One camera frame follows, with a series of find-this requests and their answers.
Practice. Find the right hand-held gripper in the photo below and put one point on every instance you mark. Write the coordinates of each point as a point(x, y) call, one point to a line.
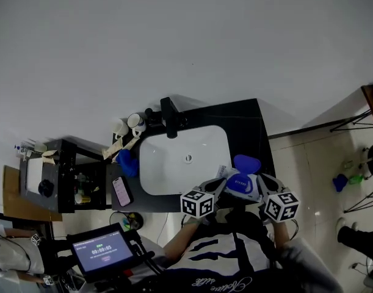
point(281, 206)

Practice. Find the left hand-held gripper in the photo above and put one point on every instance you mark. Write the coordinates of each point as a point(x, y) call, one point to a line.
point(197, 202)

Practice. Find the wet wipes pack blue lid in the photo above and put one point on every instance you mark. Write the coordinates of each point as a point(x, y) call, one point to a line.
point(240, 184)

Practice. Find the person's left forearm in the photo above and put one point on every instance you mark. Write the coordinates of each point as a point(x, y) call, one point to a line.
point(181, 240)

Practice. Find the person's right forearm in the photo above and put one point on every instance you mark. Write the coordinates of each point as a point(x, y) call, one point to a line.
point(281, 233)

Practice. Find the white wash basin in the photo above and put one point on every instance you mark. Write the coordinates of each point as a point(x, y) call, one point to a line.
point(174, 169)

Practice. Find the metal basin drain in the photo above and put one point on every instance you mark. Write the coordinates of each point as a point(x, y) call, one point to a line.
point(188, 158)

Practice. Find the person's white printed shirt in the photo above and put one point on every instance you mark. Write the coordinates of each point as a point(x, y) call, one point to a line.
point(223, 255)

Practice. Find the blue glove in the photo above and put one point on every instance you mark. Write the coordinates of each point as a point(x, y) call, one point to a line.
point(339, 182)

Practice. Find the smartphone with lit screen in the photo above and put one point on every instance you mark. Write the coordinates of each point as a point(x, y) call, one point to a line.
point(122, 191)

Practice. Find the green bottle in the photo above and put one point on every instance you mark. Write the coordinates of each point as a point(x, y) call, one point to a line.
point(355, 179)

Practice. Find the blue cloth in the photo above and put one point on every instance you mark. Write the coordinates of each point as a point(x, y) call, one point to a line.
point(128, 163)

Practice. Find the black faucet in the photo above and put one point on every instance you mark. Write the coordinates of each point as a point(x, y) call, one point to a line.
point(171, 117)

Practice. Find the black vanity counter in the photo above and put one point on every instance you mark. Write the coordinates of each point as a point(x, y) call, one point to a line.
point(235, 117)

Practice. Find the beige paper packets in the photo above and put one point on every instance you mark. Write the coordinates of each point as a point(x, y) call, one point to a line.
point(116, 148)

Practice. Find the white mug blue print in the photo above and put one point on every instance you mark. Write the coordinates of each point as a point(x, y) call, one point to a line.
point(135, 121)

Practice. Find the black monitor with timer screen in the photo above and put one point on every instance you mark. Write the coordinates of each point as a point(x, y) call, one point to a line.
point(103, 252)

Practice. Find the yellow cup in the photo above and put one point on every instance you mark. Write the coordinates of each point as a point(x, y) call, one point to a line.
point(82, 199)

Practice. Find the black shelf unit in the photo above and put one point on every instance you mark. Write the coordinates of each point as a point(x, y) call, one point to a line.
point(61, 175)

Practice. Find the black round knob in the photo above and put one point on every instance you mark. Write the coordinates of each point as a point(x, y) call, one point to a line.
point(46, 188)

